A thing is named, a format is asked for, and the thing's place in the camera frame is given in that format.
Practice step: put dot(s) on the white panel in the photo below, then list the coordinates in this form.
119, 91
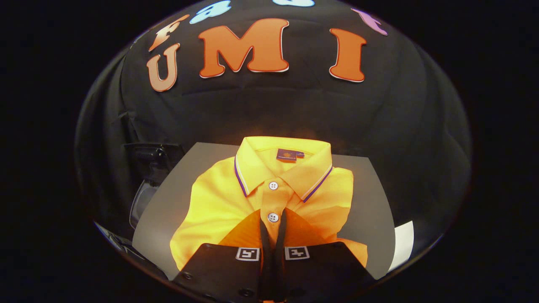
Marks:
403, 244

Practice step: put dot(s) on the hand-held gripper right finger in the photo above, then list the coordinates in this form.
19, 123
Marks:
280, 269

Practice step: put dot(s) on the yellow polo shirt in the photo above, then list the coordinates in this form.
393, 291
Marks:
219, 198

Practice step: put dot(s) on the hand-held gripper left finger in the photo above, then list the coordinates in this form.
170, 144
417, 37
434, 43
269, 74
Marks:
266, 269

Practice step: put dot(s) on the transparent washing machine lid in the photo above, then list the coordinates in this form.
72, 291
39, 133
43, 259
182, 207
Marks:
151, 158

